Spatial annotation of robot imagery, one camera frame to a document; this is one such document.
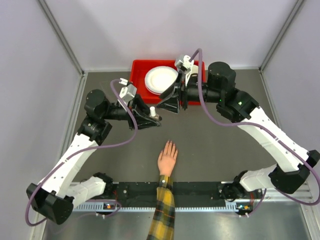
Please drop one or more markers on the upper white plate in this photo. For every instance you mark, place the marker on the upper white plate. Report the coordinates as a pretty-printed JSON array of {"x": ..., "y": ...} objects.
[{"x": 160, "y": 78}]

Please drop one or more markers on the red plastic tray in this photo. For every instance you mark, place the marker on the red plastic tray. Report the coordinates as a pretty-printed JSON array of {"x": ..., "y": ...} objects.
[{"x": 140, "y": 67}]

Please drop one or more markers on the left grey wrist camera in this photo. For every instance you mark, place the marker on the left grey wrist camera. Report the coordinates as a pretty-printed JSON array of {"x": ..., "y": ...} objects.
[{"x": 128, "y": 91}]

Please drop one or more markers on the lower white plate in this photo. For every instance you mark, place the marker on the lower white plate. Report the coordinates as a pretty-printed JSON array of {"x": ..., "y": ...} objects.
[{"x": 155, "y": 93}]

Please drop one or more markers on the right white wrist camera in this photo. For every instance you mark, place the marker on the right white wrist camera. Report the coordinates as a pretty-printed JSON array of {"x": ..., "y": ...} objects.
[{"x": 184, "y": 65}]

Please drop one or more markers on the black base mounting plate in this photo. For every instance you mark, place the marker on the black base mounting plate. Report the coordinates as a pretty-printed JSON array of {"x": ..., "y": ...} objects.
[{"x": 183, "y": 194}]

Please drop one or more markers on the dark green mug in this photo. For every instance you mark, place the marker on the dark green mug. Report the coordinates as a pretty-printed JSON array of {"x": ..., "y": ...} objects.
[{"x": 195, "y": 71}]

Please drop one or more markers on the white nail polish cap brush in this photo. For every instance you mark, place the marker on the white nail polish cap brush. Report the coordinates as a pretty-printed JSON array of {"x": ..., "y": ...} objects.
[{"x": 152, "y": 111}]

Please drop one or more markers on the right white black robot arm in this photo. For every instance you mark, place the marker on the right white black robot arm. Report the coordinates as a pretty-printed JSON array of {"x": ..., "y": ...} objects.
[{"x": 294, "y": 163}]

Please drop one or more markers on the glitter nail polish bottle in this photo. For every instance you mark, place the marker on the glitter nail polish bottle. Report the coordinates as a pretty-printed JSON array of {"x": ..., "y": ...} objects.
[{"x": 157, "y": 117}]

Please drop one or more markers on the yellow plaid sleeve forearm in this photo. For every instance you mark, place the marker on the yellow plaid sleeve forearm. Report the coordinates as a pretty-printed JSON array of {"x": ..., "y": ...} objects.
[{"x": 163, "y": 222}]

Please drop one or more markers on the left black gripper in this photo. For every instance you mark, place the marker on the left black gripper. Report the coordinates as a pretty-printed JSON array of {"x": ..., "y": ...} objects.
[{"x": 141, "y": 112}]

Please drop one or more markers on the mannequin hand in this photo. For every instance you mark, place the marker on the mannequin hand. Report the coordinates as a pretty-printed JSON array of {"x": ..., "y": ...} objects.
[{"x": 167, "y": 159}]

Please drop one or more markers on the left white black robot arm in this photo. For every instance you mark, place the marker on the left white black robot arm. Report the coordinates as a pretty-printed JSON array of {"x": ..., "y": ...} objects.
[{"x": 54, "y": 197}]

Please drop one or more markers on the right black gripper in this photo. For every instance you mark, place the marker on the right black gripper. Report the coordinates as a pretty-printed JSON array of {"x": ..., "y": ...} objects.
[{"x": 170, "y": 101}]

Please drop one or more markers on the white plate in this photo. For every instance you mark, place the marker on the white plate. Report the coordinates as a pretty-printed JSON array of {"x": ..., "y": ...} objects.
[
  {"x": 160, "y": 78},
  {"x": 155, "y": 93}
]

